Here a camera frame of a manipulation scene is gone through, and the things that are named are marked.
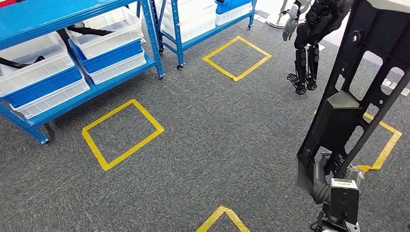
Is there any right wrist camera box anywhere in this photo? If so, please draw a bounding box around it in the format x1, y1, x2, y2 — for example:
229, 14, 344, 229
330, 178, 360, 225

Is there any blue steel shelf rack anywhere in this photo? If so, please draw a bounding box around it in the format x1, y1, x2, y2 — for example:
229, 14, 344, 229
0, 0, 165, 145
137, 0, 259, 71

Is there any black curved trim part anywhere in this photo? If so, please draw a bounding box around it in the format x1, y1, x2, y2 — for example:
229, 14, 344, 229
0, 56, 45, 70
65, 25, 115, 36

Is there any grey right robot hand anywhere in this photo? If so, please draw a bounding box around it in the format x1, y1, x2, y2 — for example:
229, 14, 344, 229
312, 153, 364, 204

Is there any black plastic plate part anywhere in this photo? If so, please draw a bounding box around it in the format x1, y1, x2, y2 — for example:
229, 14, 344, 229
296, 0, 410, 196

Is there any yellow floor tape square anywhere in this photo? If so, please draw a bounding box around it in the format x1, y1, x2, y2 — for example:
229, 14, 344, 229
202, 36, 272, 82
195, 204, 250, 232
81, 98, 164, 172
314, 110, 403, 173

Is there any metal floor socket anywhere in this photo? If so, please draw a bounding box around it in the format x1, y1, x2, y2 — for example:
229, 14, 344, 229
381, 78, 410, 97

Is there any black humanoid robot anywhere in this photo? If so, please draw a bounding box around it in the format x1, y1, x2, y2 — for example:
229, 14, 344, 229
281, 0, 354, 96

